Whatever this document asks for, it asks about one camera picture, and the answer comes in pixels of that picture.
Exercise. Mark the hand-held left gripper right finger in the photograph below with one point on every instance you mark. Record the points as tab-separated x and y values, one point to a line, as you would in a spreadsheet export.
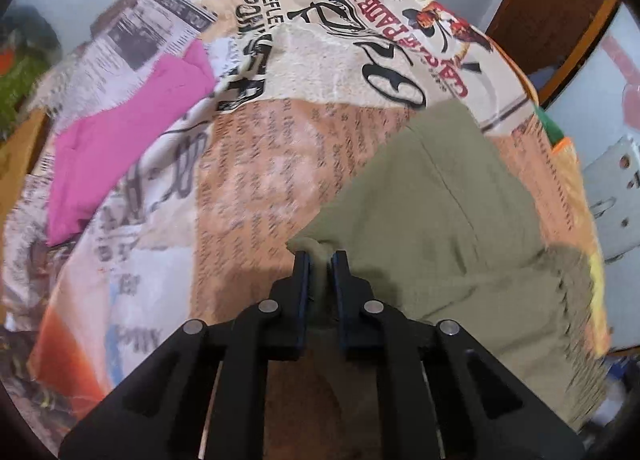
344	300

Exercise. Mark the colourful patchwork sheet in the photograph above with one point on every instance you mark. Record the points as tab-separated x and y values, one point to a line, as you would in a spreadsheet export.
562	150

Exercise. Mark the wooden door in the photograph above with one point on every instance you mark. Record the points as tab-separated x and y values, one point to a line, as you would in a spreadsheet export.
550	5

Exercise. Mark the pink cloth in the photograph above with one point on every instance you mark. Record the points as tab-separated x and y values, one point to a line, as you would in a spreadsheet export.
115	150

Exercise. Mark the olive green pants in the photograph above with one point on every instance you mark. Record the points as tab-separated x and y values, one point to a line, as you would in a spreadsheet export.
450	240

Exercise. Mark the printed newspaper pattern blanket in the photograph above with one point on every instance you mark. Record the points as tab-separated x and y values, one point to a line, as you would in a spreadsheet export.
250	165

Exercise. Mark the white heart decal sliding door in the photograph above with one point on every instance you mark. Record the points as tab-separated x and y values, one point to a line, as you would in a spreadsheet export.
615	65

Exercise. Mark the wooden paw print lap desk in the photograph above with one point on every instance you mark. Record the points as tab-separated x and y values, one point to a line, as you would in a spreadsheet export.
17	160

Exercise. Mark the grey plush toy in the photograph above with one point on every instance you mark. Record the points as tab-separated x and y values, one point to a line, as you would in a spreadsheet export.
30	32

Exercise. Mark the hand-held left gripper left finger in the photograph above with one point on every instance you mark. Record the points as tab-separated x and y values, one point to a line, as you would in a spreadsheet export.
299	300

